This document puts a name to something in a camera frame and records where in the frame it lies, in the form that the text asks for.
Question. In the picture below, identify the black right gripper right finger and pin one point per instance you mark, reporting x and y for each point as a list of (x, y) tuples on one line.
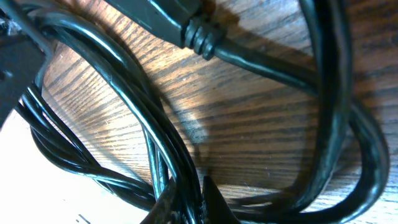
[(217, 210)]

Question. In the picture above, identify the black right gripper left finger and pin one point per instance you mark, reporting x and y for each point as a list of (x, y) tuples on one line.
[(165, 210)]

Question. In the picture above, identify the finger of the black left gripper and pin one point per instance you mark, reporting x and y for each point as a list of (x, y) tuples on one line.
[(21, 60)]

